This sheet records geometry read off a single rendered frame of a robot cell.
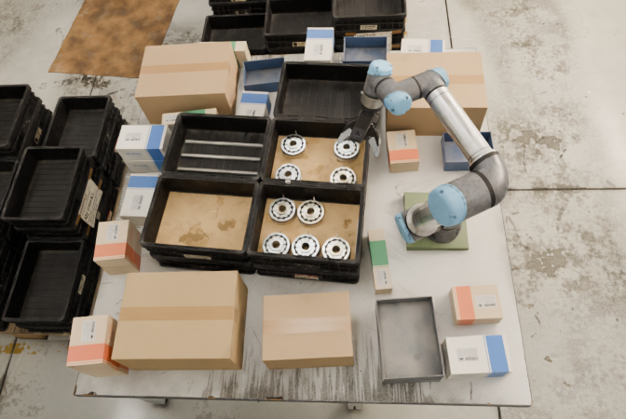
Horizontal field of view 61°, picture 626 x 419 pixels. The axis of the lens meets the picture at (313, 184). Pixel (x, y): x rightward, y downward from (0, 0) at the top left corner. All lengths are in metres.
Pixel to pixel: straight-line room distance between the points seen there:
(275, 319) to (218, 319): 0.19
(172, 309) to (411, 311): 0.84
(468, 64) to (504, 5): 1.69
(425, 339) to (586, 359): 1.12
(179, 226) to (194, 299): 0.34
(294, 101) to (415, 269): 0.88
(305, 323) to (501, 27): 2.63
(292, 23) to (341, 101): 1.10
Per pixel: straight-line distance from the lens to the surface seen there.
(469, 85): 2.30
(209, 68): 2.44
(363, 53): 2.56
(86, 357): 1.96
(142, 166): 2.41
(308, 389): 1.97
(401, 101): 1.63
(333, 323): 1.84
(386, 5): 3.21
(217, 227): 2.06
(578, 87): 3.65
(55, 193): 2.86
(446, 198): 1.47
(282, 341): 1.84
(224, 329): 1.85
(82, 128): 3.17
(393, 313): 1.96
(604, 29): 4.05
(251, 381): 2.00
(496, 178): 1.53
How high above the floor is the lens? 2.64
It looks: 60 degrees down
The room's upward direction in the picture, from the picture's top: 9 degrees counter-clockwise
